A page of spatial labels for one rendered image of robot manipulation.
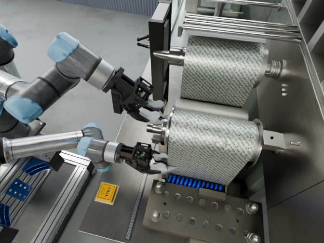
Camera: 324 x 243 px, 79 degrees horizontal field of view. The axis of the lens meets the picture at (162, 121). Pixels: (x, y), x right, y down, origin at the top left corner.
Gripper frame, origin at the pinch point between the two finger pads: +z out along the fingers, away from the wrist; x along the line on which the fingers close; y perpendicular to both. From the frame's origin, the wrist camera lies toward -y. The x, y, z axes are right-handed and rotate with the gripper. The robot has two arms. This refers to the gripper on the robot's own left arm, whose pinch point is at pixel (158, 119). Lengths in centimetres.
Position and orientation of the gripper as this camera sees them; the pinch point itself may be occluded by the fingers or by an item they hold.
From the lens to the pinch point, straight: 64.1
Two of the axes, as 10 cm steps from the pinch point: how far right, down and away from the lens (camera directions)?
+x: 2.1, -7.9, 5.7
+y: 6.2, -3.4, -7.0
